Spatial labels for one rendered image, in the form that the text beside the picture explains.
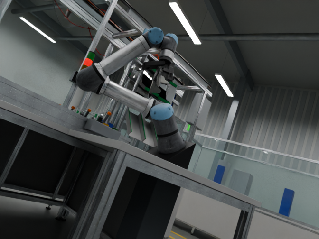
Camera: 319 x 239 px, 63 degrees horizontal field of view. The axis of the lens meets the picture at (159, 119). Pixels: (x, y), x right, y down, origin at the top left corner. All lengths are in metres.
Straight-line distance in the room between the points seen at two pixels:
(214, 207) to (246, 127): 5.67
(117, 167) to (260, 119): 9.78
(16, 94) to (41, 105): 0.12
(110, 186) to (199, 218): 4.63
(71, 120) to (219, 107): 9.91
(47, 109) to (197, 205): 4.45
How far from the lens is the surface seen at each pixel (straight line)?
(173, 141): 1.31
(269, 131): 10.34
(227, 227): 5.31
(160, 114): 1.28
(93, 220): 0.93
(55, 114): 1.46
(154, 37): 1.27
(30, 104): 1.41
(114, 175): 0.91
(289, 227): 5.12
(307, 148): 10.05
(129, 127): 1.87
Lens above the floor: 0.79
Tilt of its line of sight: 12 degrees up
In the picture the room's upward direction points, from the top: 21 degrees clockwise
